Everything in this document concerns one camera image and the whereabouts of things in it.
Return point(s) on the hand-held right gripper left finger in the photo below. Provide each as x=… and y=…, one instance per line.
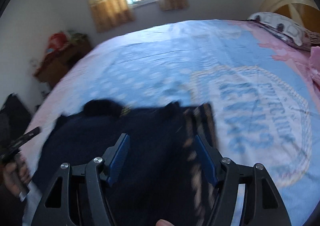
x=120, y=156

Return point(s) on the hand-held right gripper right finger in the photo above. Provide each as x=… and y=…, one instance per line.
x=206, y=161

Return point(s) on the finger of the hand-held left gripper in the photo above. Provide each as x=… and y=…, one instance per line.
x=27, y=136

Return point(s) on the navy patterned knit sweater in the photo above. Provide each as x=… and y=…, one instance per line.
x=150, y=126

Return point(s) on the person's left hand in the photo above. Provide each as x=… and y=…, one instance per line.
x=16, y=176

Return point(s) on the person's right hand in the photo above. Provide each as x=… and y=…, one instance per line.
x=164, y=223

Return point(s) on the brown wooden desk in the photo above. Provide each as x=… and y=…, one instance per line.
x=60, y=63

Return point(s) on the red paper bag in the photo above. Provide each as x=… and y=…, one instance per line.
x=57, y=40

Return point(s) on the bed with blue pink sheet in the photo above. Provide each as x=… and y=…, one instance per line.
x=175, y=60

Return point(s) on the green plastic bag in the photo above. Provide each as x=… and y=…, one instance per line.
x=77, y=36

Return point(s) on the pink blanket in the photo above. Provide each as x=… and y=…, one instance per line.
x=315, y=63

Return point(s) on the patterned white pillow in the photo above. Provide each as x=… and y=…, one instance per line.
x=282, y=25

